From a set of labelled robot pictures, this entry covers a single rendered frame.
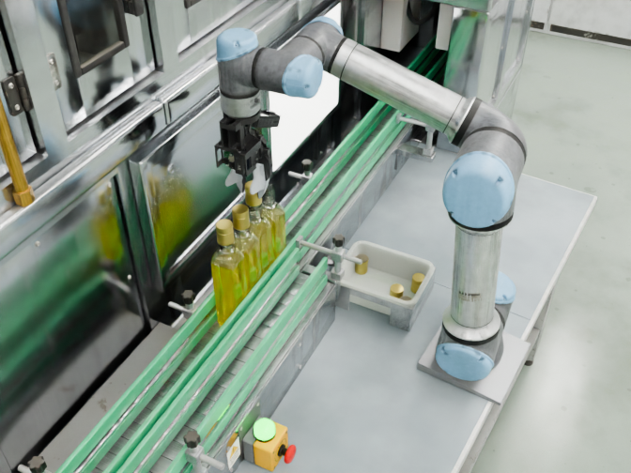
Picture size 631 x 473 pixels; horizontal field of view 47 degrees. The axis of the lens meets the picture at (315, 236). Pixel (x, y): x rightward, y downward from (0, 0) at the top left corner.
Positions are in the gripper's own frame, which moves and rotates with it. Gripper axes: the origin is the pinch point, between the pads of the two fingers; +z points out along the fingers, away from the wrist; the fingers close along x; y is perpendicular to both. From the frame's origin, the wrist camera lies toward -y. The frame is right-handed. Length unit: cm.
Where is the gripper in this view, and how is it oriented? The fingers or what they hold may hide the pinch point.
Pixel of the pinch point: (253, 188)
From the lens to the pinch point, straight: 155.2
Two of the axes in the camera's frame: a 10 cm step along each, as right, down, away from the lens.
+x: 8.9, 3.0, -3.5
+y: -4.6, 5.7, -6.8
